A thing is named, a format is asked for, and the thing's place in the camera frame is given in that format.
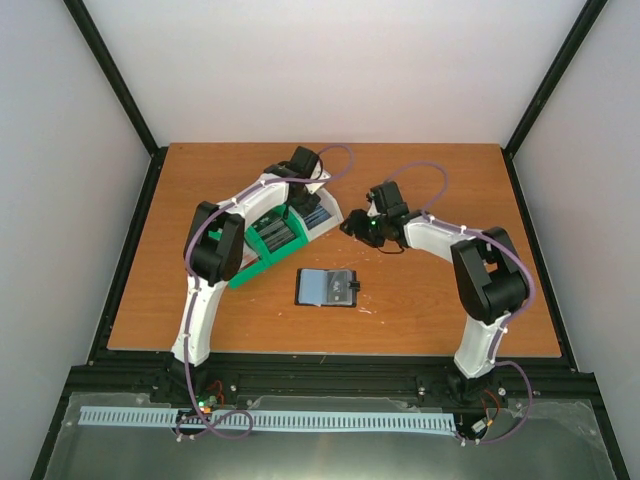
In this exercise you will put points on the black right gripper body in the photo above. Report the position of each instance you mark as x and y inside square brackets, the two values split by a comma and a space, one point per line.
[376, 232]

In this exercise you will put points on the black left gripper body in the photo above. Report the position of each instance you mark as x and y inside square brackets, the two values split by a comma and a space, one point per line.
[300, 204]

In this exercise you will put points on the black credit card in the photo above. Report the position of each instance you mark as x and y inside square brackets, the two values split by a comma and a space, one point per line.
[338, 291]

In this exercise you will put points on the black leather card holder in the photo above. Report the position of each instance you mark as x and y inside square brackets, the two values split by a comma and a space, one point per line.
[310, 288]

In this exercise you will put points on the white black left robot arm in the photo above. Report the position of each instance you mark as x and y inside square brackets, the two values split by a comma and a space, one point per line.
[215, 244]

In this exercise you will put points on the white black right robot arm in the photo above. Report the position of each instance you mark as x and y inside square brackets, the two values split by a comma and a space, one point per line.
[494, 285]

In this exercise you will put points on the blue card stack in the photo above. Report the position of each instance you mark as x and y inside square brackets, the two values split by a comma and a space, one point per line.
[318, 216]

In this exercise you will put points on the black card stack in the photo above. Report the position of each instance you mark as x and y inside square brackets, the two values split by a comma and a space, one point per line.
[274, 232]

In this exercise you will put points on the red white card stack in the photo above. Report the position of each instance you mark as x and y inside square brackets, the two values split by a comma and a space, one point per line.
[249, 259]

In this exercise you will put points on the white plastic bin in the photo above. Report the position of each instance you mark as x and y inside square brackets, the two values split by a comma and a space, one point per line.
[327, 201]

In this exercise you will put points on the green double plastic bin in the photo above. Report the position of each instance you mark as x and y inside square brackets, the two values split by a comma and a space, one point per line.
[253, 244]

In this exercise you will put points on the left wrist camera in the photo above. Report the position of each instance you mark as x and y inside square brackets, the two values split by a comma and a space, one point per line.
[316, 184]

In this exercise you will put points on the black frame rail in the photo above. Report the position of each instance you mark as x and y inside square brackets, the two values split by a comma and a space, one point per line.
[88, 29]

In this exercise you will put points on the light blue cable duct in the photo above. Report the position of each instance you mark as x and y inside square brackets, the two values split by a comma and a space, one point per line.
[274, 421]

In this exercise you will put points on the metal base plate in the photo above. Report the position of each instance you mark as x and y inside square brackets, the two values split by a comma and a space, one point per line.
[552, 440]

